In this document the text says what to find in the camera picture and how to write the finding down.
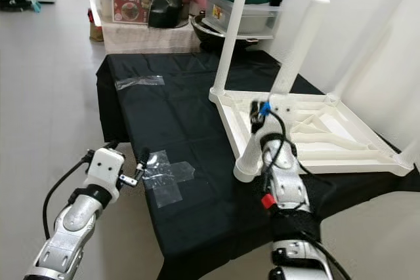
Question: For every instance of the black wok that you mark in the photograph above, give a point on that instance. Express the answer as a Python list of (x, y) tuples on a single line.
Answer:
[(207, 37)]

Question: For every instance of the red printed carton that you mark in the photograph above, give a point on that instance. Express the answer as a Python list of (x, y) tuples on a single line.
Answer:
[(131, 3)]

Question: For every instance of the black tablecloth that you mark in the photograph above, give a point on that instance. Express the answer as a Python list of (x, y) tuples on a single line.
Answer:
[(203, 214)]

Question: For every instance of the clear tape strip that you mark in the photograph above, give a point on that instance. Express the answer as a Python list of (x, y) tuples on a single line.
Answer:
[(139, 82)]

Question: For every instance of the clear plastic storage container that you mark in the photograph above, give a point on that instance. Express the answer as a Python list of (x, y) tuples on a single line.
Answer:
[(262, 18)]

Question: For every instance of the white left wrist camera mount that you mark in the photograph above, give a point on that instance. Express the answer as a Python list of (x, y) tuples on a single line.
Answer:
[(105, 168)]

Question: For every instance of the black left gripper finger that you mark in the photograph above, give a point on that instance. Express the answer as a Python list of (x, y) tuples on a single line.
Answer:
[(142, 159)]

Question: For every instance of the teal mop head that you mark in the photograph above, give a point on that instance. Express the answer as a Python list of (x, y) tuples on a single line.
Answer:
[(35, 6)]

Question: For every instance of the beige patterned cloth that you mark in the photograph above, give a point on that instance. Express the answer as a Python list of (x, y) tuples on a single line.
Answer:
[(144, 40)]

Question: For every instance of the brown cardboard box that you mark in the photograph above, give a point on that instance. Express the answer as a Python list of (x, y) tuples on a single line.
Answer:
[(96, 21)]

